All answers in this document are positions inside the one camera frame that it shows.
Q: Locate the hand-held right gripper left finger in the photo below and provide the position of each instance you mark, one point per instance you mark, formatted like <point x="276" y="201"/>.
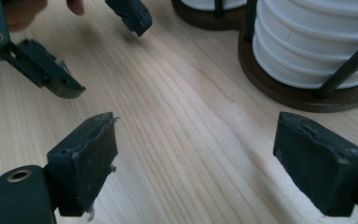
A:
<point x="84" y="165"/>

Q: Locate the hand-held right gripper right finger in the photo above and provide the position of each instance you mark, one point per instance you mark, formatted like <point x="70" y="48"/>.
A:
<point x="320" y="165"/>

